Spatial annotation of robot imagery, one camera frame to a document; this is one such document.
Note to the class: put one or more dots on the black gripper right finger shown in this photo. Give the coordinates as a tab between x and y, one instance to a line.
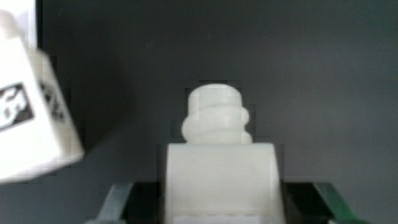
315	205

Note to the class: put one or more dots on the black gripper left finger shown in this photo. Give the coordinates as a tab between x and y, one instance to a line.
130	205

